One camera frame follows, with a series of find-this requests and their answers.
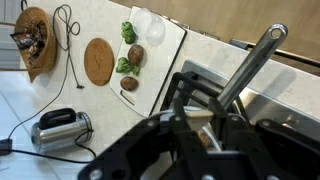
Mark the cream saucepan with steel handle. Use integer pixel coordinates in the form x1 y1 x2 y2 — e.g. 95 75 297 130
146 22 289 154

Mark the black gas cooktop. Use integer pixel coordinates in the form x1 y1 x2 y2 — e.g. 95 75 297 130
159 59 320 153

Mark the stainless electric kettle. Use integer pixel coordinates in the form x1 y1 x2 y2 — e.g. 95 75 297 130
30 107 95 155

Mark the green broccoli floret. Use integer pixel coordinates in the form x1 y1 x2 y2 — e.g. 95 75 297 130
120 21 139 46
114 56 142 77

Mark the thin black counter cable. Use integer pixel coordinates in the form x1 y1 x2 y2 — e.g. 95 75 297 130
7 3 86 141

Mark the clear plastic cup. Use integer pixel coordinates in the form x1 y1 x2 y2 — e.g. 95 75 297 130
132 7 167 47

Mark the round cork trivet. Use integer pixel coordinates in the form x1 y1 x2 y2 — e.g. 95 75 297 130
83 37 116 87

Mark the black wall plug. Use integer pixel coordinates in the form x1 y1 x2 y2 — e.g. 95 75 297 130
0 138 14 157

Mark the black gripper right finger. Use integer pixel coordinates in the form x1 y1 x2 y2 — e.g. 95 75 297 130
208 97 320 180

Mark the black kettle power cord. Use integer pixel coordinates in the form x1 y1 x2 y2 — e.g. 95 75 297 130
9 129 98 165

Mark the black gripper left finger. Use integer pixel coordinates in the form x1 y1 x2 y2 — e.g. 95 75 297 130
78 96 215 180

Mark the white cutting board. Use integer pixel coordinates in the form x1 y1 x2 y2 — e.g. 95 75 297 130
108 5 188 118

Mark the wooden spatula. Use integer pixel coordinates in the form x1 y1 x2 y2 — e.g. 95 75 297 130
183 108 215 133

